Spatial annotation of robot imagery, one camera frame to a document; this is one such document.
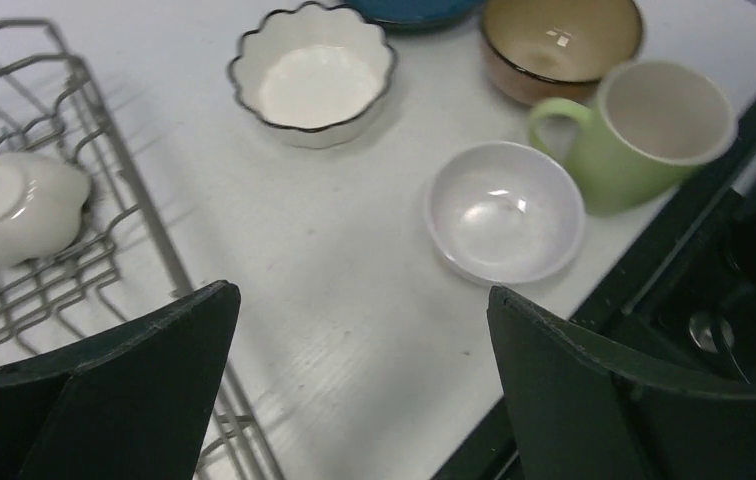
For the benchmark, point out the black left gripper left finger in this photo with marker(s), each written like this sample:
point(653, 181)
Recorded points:
point(132, 402)

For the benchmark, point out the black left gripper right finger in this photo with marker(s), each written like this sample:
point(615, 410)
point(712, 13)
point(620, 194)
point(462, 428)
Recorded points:
point(582, 406)

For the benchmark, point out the plain white bowl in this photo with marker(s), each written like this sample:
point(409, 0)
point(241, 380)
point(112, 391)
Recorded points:
point(503, 213)

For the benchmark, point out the small white lobed bowl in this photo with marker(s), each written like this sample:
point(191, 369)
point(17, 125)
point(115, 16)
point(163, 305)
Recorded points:
point(41, 206)

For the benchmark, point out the green mug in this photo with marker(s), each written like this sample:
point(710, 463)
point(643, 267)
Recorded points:
point(651, 125)

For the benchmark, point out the tan brown bowl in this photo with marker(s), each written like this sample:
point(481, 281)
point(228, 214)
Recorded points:
point(539, 49)

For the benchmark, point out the blue leaf-shaped dish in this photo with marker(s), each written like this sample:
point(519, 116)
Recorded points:
point(414, 14)

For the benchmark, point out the white scalloped bowl black rim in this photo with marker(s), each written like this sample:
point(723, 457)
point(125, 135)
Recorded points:
point(315, 76)

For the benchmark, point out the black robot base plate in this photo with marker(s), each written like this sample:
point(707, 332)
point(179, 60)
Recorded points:
point(684, 292)

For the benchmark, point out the grey wire dish rack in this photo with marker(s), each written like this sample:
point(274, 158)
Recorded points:
point(123, 264)

